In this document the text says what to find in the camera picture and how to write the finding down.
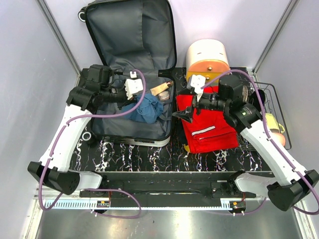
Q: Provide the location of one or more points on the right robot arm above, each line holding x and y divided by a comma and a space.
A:
291, 181

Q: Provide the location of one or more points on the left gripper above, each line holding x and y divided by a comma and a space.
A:
126, 101

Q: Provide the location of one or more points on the round cosmetic jar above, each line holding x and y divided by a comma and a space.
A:
163, 96

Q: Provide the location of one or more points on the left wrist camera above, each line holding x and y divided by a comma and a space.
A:
133, 85

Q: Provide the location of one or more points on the black wire dish rack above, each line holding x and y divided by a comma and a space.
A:
272, 106

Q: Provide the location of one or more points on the blue cloth garment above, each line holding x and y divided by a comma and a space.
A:
148, 111

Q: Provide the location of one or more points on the yellow green mug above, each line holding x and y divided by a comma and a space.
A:
273, 124

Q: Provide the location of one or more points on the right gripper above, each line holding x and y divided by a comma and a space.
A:
186, 115

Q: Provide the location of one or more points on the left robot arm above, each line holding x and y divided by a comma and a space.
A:
96, 87

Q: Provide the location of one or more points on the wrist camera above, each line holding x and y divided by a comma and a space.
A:
195, 84
133, 85

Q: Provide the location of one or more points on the speckled brown plate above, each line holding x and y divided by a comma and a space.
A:
245, 94

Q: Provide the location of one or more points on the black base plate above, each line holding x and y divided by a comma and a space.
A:
166, 189

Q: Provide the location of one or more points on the red cloth garment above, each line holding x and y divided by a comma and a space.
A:
209, 132

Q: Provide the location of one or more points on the white black space suitcase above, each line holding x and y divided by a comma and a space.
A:
128, 35

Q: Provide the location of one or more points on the black marble mat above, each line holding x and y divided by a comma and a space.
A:
110, 153

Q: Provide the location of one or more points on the plain pink mug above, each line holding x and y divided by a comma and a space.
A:
280, 137

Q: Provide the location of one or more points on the beige cosmetic bottle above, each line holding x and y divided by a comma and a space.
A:
161, 88

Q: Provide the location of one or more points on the white orange drawer cabinet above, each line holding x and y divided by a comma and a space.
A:
206, 57

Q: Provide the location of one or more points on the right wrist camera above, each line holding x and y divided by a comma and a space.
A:
195, 84

